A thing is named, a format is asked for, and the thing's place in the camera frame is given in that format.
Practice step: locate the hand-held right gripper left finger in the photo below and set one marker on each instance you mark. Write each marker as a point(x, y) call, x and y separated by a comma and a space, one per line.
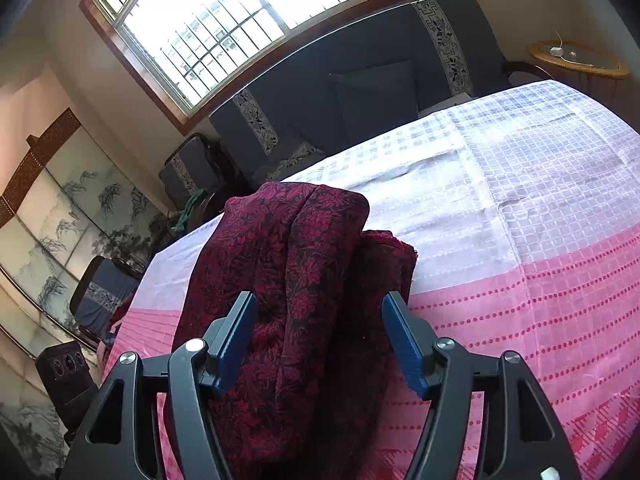
point(237, 342)

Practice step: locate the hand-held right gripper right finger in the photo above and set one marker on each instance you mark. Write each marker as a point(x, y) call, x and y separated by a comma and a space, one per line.
point(405, 347)

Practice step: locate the dark red patterned garment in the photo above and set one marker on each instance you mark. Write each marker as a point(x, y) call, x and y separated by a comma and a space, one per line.
point(280, 260)

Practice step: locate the green cloth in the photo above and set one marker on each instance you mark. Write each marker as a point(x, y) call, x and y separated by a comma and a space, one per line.
point(187, 212)

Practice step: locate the dark grey armchair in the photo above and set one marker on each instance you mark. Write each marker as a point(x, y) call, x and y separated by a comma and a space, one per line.
point(100, 290)
point(190, 165)

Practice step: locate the black speaker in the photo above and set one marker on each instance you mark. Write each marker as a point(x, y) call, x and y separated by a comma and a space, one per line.
point(65, 367)

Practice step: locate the pink and white checked blanket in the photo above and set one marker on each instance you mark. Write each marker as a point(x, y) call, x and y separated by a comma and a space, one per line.
point(525, 210)

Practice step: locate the painted folding screen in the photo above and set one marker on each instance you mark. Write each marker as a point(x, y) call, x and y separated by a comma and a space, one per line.
point(60, 220)

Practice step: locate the dark grey square cushion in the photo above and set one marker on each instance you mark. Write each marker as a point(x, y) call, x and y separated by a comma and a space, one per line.
point(375, 95)

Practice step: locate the long dark grey sofa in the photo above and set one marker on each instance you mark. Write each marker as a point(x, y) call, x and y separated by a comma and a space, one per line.
point(310, 80)

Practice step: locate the white charger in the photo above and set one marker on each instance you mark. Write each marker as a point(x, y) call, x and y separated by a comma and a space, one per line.
point(556, 51)

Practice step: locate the round rattan table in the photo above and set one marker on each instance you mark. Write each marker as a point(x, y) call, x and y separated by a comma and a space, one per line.
point(602, 67)

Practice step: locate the arched wooden frame window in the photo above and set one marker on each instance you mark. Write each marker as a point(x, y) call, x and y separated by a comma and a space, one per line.
point(225, 10)

